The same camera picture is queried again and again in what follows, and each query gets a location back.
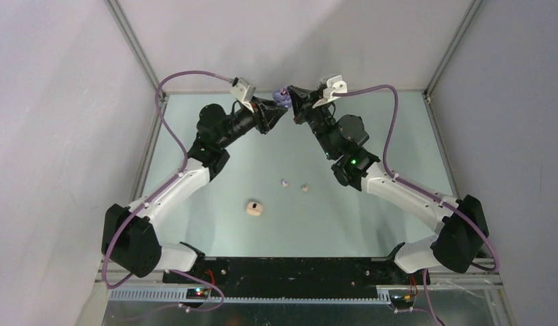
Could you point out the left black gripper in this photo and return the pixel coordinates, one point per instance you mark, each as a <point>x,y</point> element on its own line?
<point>266,115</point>

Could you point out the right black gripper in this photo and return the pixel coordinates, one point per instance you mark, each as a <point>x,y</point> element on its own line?
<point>301,103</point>

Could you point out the purple earbud charging case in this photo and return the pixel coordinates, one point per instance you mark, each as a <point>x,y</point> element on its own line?
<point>282,98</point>

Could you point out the beige earbud charging case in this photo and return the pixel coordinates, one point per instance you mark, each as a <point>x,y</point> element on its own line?
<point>254,208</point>

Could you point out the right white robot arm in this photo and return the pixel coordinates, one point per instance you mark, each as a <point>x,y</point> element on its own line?
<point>458,224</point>

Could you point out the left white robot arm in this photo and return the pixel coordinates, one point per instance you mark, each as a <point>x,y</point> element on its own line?
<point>130,232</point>

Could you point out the left controller board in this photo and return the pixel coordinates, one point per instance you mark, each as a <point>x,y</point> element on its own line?
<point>197,294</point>

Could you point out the controller board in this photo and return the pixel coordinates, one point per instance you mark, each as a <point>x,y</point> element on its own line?
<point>406,299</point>
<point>197,294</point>

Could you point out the right controller board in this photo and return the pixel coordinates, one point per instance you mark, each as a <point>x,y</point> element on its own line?
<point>406,299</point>

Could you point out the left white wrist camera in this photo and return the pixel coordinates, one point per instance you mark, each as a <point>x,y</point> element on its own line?
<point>243,92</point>

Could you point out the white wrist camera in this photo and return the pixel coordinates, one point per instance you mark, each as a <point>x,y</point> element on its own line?
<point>243,92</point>
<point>330,90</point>

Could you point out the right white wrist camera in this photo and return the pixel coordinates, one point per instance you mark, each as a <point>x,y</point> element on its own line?
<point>330,90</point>

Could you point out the aluminium frame rail front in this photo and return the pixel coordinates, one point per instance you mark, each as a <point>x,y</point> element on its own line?
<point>440,279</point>

